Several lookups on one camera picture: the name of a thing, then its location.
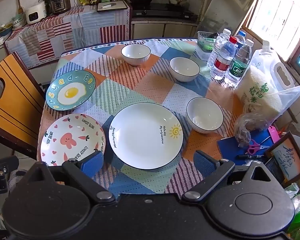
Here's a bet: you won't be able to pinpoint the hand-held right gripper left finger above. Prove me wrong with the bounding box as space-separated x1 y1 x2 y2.
22 151 115 204

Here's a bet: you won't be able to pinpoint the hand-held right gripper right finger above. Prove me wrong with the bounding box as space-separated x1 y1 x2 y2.
181 150 277 204

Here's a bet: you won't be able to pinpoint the pink rabbit print plate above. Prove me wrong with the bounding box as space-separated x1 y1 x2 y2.
40 114 106 167

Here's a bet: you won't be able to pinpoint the white ribbed bowl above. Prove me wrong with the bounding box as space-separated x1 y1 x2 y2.
121 44 151 67
186 97 224 134
169 57 200 82

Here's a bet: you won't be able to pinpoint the white sun print plate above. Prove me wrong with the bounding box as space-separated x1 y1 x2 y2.
108 102 184 169

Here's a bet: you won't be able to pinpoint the teal fried egg plate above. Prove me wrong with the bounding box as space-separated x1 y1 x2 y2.
45 70 96 111

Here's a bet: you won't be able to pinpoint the blue notebook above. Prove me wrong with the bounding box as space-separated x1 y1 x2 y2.
217 129 273 166

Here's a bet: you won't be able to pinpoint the pink scissors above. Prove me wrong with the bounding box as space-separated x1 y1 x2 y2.
245 139 270 155

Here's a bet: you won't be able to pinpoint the wooden chair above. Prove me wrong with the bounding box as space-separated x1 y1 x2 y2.
0 51 46 156

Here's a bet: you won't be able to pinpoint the pink card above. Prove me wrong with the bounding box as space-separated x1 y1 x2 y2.
268 126 281 143

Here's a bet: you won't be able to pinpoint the colourful patchwork tablecloth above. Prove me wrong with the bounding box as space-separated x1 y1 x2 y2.
37 39 245 196

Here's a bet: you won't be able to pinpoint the framed calligraphy picture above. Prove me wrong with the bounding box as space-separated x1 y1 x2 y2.
264 131 300 188

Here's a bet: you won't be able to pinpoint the white rice bag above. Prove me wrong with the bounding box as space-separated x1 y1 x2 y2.
234 65 283 126

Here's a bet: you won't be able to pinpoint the green label water bottle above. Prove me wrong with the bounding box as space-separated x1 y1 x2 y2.
225 39 255 87

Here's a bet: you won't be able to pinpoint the red label water bottle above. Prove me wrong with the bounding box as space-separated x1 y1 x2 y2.
210 36 238 81

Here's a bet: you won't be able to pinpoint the clear plastic carrier bag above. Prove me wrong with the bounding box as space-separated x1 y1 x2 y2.
250 47 300 128

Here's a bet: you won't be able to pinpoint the clear plastic container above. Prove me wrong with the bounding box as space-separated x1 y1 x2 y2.
195 45 213 61

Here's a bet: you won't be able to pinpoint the white cap clear water bottle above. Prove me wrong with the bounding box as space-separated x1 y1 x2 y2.
207 29 232 71

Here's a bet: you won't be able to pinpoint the green plastic basket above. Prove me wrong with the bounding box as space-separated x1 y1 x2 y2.
197 31 219 53

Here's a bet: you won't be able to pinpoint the blue cap water bottle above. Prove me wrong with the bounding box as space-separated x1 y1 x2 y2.
236 31 247 48

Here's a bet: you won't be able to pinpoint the striped patchwork cabinet cloth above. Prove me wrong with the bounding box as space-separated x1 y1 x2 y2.
4 5 131 68

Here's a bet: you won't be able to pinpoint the white kitchen cabinet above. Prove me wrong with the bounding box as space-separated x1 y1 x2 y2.
131 21 199 41

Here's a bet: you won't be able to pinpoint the dark framed cutting board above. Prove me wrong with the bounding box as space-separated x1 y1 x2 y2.
97 1 130 13

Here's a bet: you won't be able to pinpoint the black gas stove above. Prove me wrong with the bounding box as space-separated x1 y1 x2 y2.
132 2 198 22

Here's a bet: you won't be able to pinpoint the stack of pale dishes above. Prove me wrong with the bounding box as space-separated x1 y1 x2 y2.
11 14 27 30

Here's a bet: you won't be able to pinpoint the white rice cooker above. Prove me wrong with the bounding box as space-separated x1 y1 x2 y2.
26 1 47 25

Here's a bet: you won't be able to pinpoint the dark pressure cooker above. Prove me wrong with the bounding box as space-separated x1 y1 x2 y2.
49 0 72 15

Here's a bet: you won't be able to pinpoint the window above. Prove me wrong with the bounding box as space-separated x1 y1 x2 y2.
245 0 300 80

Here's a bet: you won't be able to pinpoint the large clear handled jug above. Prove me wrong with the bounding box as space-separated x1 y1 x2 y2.
252 41 295 90

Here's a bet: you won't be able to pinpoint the black power cable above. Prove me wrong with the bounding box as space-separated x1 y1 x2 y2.
72 0 85 46

